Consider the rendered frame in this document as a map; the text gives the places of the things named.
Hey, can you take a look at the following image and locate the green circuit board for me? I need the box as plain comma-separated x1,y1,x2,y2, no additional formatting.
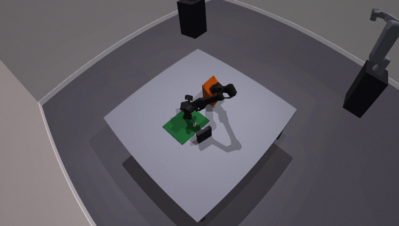
163,110,210,145

